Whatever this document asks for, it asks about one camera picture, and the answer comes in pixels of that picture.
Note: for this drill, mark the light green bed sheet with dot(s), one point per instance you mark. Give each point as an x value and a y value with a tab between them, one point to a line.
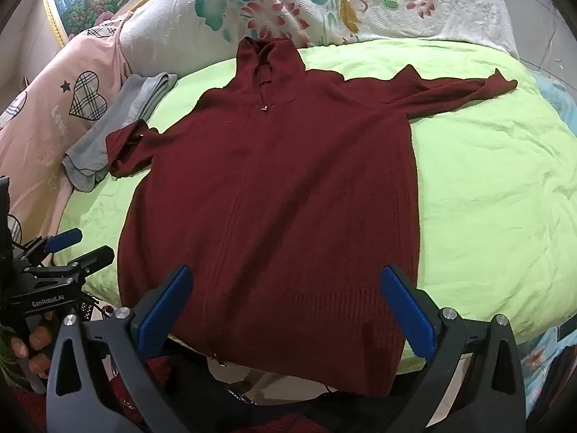
496	184

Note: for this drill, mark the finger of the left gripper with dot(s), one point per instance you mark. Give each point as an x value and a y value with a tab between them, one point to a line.
63	240
94	260

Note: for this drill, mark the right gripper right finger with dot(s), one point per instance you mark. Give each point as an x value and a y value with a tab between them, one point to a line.
491	397

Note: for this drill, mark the person's left hand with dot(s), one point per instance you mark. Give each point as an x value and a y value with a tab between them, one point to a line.
33	351

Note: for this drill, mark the folded grey garment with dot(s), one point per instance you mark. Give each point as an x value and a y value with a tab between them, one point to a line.
85	162

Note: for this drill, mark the dark red knit hoodie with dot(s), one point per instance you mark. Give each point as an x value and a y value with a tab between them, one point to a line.
286	192

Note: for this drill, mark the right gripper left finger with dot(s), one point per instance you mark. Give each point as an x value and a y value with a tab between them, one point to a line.
132	336

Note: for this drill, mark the white floral quilt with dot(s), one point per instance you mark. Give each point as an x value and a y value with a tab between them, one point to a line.
183	36

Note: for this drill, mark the pink heart-print duvet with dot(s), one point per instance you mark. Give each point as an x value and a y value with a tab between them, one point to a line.
58	107

